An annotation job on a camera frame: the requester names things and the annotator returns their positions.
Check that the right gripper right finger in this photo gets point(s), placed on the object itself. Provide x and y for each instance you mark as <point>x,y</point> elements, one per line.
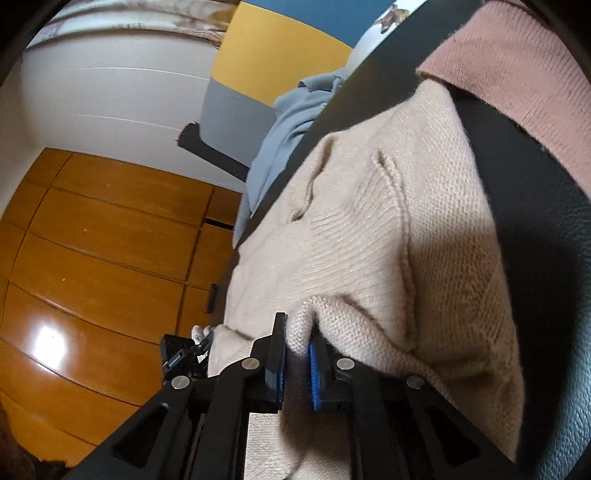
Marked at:
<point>322,373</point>

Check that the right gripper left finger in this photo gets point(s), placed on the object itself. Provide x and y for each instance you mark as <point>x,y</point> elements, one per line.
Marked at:
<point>276,361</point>

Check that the beige knit sweater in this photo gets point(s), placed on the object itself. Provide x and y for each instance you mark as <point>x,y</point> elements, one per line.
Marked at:
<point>385,242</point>

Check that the orange wooden wardrobe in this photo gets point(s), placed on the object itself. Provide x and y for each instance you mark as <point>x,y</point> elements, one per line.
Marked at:
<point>99,259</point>

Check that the black rolled mat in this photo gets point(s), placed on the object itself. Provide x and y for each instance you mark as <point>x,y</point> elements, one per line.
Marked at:
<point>190,140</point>

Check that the light blue garment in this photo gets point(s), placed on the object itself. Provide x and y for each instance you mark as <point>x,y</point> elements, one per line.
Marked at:
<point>295,112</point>

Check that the grey yellow blue headboard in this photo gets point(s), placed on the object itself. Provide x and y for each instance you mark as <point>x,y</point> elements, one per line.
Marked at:
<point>268,48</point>

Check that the beige curtain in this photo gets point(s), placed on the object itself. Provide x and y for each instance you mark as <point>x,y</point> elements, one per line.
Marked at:
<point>204,20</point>

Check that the pink knit garment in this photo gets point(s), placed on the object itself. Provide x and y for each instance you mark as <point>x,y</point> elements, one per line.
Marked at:
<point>506,57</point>

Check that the white patterned pillow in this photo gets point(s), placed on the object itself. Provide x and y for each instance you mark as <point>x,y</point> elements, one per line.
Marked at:
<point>380,30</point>

